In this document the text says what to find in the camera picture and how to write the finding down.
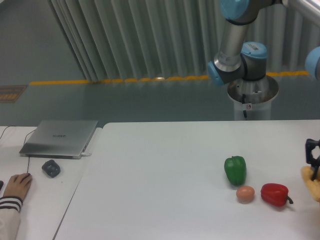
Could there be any green bell pepper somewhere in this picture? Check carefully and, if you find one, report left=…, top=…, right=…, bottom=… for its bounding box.
left=224, top=155, right=247, bottom=186

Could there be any small black plastic object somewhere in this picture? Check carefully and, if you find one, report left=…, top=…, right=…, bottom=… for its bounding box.
left=41, top=159, right=61, bottom=178

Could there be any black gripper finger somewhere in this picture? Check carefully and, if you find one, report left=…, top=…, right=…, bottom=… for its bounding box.
left=304, top=138, right=320, bottom=181

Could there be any red bell pepper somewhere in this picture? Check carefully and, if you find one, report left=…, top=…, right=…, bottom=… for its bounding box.
left=260, top=183, right=294, bottom=207

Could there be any brown egg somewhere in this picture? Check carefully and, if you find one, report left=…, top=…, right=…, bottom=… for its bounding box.
left=236, top=186, right=255, bottom=202

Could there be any white striped sleeve forearm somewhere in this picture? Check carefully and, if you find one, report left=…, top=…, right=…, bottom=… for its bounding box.
left=0, top=196, right=23, bottom=240

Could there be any silver closed laptop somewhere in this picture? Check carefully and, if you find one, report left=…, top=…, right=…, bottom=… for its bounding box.
left=19, top=120, right=98, bottom=160

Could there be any black laptop cable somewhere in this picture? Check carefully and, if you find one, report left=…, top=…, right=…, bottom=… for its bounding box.
left=0, top=125, right=38, bottom=148

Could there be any person's hand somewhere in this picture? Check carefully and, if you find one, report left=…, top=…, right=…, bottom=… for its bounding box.
left=3, top=173, right=32, bottom=201

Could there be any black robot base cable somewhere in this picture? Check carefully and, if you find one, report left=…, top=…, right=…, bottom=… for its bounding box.
left=241, top=93, right=248, bottom=119

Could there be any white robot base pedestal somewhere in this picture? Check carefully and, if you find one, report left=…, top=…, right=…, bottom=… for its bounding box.
left=227, top=75, right=279, bottom=121

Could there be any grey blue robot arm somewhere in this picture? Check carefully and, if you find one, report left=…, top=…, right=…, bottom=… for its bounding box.
left=207, top=0, right=320, bottom=119

